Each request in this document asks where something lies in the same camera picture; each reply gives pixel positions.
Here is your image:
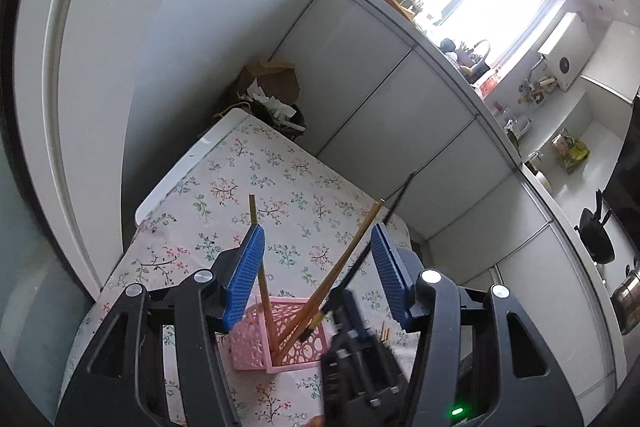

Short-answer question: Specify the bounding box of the pink perforated utensil holder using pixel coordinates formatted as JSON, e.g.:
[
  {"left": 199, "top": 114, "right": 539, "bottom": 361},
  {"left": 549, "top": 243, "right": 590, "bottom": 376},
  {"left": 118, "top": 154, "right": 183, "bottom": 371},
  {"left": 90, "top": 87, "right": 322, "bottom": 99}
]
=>
[{"left": 229, "top": 297, "right": 335, "bottom": 375}]

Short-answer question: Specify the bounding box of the floral tablecloth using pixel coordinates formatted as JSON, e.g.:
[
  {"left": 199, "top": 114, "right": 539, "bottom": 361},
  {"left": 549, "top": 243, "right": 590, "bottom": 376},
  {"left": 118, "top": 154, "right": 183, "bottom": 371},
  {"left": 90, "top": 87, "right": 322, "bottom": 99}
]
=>
[{"left": 56, "top": 110, "right": 416, "bottom": 426}]

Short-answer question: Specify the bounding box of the person's right hand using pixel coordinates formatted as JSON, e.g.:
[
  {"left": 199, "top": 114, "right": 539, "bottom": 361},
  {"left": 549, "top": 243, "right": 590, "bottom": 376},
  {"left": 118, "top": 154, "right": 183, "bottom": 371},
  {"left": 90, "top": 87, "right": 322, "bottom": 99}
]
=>
[{"left": 306, "top": 415, "right": 324, "bottom": 427}]

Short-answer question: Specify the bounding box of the black chopstick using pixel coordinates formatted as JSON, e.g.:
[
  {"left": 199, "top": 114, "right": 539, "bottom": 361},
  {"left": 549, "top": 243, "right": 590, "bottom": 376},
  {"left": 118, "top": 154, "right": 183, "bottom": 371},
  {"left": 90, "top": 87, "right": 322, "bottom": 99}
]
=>
[{"left": 296, "top": 170, "right": 418, "bottom": 343}]

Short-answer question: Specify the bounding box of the white water heater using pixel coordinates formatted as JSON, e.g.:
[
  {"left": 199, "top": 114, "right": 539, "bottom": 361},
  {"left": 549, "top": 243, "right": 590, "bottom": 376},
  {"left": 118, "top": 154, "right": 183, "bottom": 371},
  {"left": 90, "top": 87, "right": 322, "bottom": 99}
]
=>
[{"left": 538, "top": 12, "right": 596, "bottom": 91}]

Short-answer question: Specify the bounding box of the black basket on counter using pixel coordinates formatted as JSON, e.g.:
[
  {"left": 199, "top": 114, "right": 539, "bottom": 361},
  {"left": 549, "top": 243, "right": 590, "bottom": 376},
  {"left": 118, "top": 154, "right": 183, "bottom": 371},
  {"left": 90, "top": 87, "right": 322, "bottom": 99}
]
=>
[{"left": 459, "top": 39, "right": 491, "bottom": 83}]

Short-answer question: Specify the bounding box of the gripper body right handheld black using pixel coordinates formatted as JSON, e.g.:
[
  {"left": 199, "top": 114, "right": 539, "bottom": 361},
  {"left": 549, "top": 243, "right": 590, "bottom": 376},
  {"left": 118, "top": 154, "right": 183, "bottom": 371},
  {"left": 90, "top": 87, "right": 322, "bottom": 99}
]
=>
[{"left": 320, "top": 291, "right": 408, "bottom": 427}]

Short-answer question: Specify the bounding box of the bamboo chopstick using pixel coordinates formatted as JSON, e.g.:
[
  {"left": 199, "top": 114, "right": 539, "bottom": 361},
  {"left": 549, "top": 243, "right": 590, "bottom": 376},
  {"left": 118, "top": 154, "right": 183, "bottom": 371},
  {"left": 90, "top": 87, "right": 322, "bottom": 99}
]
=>
[
  {"left": 380, "top": 323, "right": 390, "bottom": 343},
  {"left": 248, "top": 194, "right": 279, "bottom": 357},
  {"left": 273, "top": 199, "right": 383, "bottom": 366}
]

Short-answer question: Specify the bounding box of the brown paper bag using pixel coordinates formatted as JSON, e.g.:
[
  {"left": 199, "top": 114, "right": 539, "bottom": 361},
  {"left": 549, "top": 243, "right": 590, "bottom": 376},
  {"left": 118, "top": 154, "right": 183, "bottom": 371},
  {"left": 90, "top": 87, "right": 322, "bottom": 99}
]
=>
[{"left": 235, "top": 61, "right": 300, "bottom": 105}]

